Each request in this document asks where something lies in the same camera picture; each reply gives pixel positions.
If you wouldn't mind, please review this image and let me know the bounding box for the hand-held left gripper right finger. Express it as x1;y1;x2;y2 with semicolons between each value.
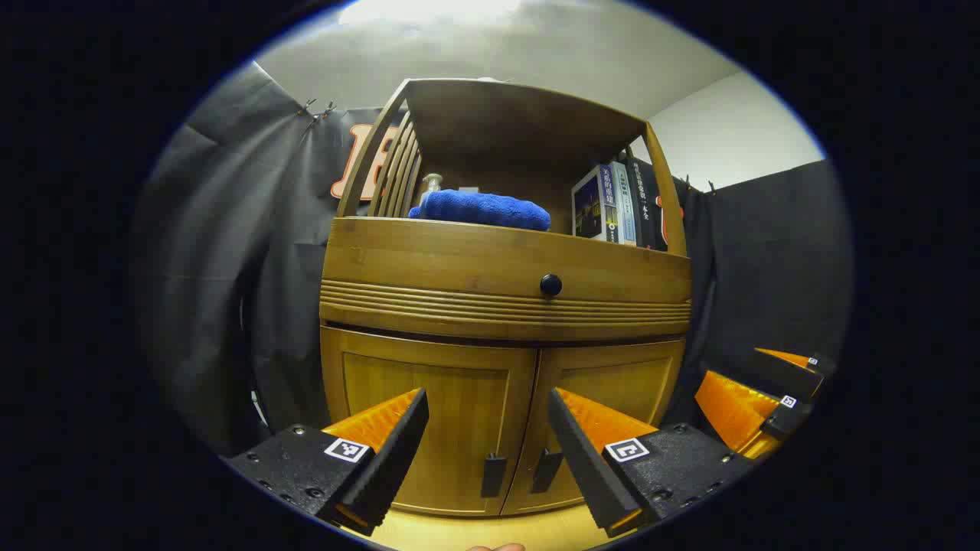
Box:
547;387;755;538

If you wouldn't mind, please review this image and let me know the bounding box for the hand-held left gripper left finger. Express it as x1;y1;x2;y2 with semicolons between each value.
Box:
227;388;430;536

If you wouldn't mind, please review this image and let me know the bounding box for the wooden shoe cabinet door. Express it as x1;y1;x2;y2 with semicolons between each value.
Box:
501;337;686;516
320;325;538;519

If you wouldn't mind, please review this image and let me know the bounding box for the wooden double-door shoe cabinet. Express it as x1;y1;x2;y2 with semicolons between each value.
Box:
318;77;694;520

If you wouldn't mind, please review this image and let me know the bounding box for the wooden cabinet drawer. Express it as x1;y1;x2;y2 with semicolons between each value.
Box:
320;217;693;341

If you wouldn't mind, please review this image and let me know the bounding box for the black book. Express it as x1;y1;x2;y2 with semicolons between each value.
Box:
624;155;668;251

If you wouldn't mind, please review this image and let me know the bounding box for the pale blue book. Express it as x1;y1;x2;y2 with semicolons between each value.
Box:
609;161;639;246

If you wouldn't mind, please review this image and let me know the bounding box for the black backdrop cloth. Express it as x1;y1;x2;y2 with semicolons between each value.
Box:
132;61;852;460

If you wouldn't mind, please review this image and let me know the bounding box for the blue folded towel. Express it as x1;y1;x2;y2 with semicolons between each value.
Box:
407;189;552;233

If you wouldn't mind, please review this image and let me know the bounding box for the black door handle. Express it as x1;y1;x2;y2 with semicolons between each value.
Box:
481;453;508;498
531;448;564;494

